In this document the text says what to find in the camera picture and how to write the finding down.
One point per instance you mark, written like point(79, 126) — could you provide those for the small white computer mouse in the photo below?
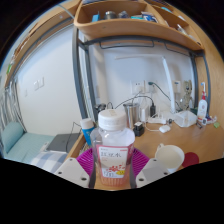
point(164, 128)

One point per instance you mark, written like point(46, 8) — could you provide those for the white wall switch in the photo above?
point(38, 84)

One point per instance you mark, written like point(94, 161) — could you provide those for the small green packet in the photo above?
point(217, 124)

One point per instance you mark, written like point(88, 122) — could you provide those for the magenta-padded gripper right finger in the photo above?
point(153, 170)

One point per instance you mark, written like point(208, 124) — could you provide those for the grey laptop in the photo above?
point(61, 142)

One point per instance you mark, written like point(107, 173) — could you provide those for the black plug adapter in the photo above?
point(153, 110)

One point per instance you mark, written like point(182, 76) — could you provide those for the white translucent bag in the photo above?
point(185, 118)

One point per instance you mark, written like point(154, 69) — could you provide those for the black charger block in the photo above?
point(138, 128)

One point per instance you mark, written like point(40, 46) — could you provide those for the steel tumbler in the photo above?
point(131, 113)

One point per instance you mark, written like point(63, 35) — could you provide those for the bed with teal pillow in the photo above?
point(20, 145)

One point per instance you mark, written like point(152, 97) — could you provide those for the white wall outlet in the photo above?
point(138, 87)

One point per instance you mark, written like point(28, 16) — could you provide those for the blue can with white cap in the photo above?
point(87, 130)

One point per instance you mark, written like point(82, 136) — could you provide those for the wooden shelf unit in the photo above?
point(133, 28)

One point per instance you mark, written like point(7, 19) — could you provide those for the white power strip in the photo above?
point(156, 119)

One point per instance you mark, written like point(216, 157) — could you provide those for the striped curtain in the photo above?
point(8, 110)

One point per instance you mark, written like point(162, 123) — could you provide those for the black electric shaver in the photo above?
point(101, 108)

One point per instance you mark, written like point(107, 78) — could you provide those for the white pump lotion bottle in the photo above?
point(202, 108)

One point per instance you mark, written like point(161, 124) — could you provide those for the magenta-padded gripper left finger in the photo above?
point(71, 170)

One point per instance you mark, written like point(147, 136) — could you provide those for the clear bottle with pink drink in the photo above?
point(113, 150)

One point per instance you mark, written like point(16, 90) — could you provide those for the white cup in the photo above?
point(169, 157)

